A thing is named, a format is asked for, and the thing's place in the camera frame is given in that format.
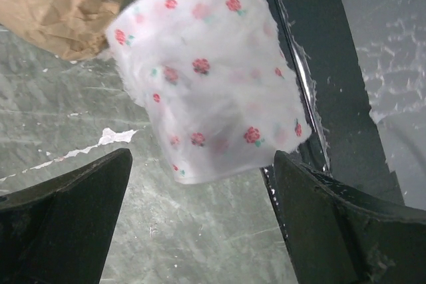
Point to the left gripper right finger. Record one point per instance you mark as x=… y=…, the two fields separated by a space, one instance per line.
x=335 y=233

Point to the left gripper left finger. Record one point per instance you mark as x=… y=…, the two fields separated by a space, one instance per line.
x=59 y=231

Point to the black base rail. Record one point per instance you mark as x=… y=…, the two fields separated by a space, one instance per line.
x=317 y=42

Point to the brown paper wrapped roll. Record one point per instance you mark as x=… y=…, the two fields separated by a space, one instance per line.
x=72 y=29

